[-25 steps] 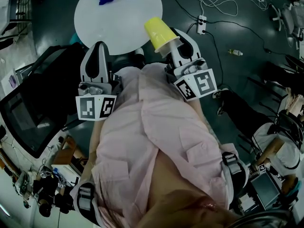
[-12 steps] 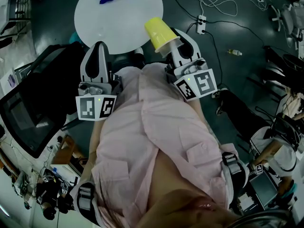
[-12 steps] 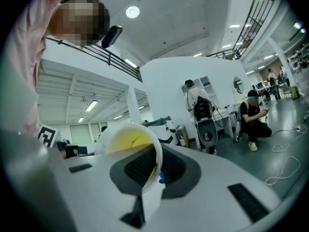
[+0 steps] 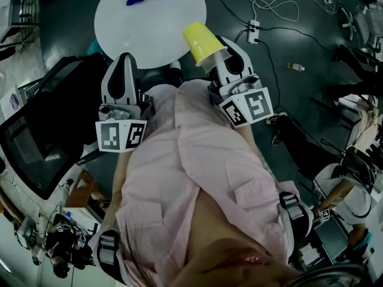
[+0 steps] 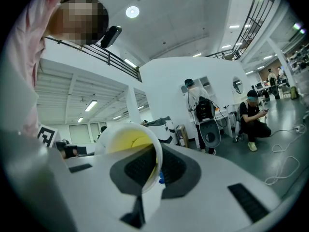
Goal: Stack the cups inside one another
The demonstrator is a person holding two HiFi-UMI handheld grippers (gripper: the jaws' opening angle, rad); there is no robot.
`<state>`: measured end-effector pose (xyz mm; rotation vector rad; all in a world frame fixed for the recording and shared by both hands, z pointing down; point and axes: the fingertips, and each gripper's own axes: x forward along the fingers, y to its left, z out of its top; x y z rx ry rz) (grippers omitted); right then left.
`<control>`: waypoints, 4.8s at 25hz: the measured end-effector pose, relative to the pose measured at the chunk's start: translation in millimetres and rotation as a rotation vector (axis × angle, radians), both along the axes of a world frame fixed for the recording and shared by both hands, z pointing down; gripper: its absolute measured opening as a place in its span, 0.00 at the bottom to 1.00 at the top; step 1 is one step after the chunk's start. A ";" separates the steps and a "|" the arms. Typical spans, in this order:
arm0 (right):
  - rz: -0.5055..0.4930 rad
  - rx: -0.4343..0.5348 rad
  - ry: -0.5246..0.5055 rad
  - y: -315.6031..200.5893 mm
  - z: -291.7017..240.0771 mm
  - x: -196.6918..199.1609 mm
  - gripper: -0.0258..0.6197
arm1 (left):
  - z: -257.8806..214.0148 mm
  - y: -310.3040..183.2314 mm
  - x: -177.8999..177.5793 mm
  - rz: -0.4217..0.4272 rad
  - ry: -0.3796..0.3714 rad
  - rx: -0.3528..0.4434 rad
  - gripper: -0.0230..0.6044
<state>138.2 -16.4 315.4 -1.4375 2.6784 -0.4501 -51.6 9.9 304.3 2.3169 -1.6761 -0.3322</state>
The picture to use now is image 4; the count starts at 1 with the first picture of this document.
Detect white office chair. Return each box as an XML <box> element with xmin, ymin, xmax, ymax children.
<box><xmin>341</xmin><ymin>5</ymin><xmax>383</xmax><ymax>49</ymax></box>

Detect white cable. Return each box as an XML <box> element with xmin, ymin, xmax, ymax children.
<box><xmin>245</xmin><ymin>0</ymin><xmax>342</xmax><ymax>23</ymax></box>

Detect black grey shoulder strap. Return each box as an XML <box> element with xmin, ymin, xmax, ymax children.
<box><xmin>96</xmin><ymin>230</ymin><xmax>124</xmax><ymax>283</ymax></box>
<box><xmin>278</xmin><ymin>191</ymin><xmax>314</xmax><ymax>246</ymax></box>

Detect teal bag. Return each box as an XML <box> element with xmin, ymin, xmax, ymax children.
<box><xmin>87</xmin><ymin>39</ymin><xmax>103</xmax><ymax>56</ymax></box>

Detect white power strip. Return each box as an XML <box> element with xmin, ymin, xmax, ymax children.
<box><xmin>247</xmin><ymin>19</ymin><xmax>261</xmax><ymax>44</ymax></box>

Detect black mesh office chair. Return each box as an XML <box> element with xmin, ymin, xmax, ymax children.
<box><xmin>0</xmin><ymin>52</ymin><xmax>120</xmax><ymax>200</ymax></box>

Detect person's head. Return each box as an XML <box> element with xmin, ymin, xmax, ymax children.
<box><xmin>178</xmin><ymin>237</ymin><xmax>300</xmax><ymax>287</ymax></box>

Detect black cable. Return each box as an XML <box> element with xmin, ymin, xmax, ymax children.
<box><xmin>199</xmin><ymin>0</ymin><xmax>251</xmax><ymax>27</ymax></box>
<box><xmin>259</xmin><ymin>25</ymin><xmax>332</xmax><ymax>52</ymax></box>

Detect dark headset rim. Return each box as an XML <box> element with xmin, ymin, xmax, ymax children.
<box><xmin>285</xmin><ymin>263</ymin><xmax>369</xmax><ymax>287</ymax></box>

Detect pink shirt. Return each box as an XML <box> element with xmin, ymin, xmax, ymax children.
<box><xmin>88</xmin><ymin>81</ymin><xmax>300</xmax><ymax>287</ymax></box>

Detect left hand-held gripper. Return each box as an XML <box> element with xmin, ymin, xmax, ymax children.
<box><xmin>95</xmin><ymin>52</ymin><xmax>155</xmax><ymax>154</ymax></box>

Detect brown wooden cabinet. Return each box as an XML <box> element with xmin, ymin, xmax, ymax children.
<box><xmin>65</xmin><ymin>170</ymin><xmax>106</xmax><ymax>219</ymax></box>

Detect person's right forearm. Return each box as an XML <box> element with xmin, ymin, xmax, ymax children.
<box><xmin>241</xmin><ymin>124</ymin><xmax>263</xmax><ymax>164</ymax></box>

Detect person's left forearm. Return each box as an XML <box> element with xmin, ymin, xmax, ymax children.
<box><xmin>111</xmin><ymin>151</ymin><xmax>136</xmax><ymax>230</ymax></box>

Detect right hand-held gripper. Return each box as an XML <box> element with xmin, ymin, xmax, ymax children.
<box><xmin>208</xmin><ymin>35</ymin><xmax>274</xmax><ymax>129</ymax></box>

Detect round white table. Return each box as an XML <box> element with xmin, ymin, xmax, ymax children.
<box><xmin>94</xmin><ymin>0</ymin><xmax>207</xmax><ymax>70</ymax></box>

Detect black hard-shell backpack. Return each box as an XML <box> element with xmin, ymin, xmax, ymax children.
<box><xmin>341</xmin><ymin>146</ymin><xmax>378</xmax><ymax>193</ymax></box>

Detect yellow plastic cup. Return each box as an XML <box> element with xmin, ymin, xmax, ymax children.
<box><xmin>183</xmin><ymin>22</ymin><xmax>230</xmax><ymax>68</ymax></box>

